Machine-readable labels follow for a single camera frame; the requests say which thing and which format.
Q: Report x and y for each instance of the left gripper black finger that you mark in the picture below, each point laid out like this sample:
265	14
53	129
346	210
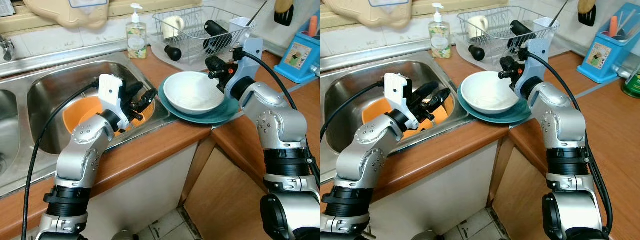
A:
135	89
427	89
146	100
439	99

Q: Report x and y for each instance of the white ceramic bowl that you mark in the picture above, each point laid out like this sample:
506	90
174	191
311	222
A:
192	92
487	92

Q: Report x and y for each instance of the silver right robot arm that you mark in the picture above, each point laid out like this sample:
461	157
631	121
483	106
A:
275	120
565	120

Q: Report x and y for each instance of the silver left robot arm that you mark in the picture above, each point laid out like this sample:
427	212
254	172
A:
370	150
85	155

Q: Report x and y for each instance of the orange plastic bowl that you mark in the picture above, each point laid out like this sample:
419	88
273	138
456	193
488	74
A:
82	112
449	107
150	112
377	110

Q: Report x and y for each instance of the grey drain tray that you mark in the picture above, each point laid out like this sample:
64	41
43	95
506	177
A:
492	62
192	64

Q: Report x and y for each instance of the black flask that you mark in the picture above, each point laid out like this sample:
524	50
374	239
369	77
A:
521	31
217	32

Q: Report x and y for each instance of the white cutlery cup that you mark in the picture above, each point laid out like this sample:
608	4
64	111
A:
545	27
240	27

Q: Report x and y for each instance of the teal plate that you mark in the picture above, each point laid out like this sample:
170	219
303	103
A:
200	119
500	119

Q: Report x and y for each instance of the cream mug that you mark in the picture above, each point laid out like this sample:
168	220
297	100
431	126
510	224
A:
478	27
173	28

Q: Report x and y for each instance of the clear soap pump bottle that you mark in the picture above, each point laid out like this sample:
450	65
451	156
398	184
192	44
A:
137	42
440	42

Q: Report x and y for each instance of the blue plastic utensil holder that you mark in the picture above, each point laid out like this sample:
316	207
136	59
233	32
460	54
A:
607	55
300	60

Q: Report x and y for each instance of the stainless steel sink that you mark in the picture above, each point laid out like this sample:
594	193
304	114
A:
355	82
55	82

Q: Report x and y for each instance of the white cabinet door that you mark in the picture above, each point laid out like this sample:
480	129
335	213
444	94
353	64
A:
450	190
150	190

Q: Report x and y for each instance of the clear plastic container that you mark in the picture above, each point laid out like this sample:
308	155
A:
87	3
389	2

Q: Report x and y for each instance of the beige plastic board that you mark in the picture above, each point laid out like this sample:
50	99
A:
65	15
365	15

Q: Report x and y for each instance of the small silver metal object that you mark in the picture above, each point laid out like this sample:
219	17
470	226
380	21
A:
624	72

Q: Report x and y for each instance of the green can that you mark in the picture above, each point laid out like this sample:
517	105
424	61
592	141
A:
632	84

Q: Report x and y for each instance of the grey robot foot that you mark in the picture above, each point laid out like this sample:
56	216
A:
423	236
121	235

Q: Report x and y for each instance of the brown wooden cabinet door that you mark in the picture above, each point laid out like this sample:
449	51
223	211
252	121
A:
520	200
220	200

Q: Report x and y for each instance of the chrome faucet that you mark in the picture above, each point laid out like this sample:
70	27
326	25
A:
6	48

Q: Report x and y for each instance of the grey ribbed object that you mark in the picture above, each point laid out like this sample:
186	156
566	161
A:
6	7

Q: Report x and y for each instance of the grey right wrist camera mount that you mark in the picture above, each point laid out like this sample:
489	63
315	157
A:
247	60
537	60

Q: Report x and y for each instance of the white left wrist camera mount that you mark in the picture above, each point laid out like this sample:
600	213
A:
110	92
397	92

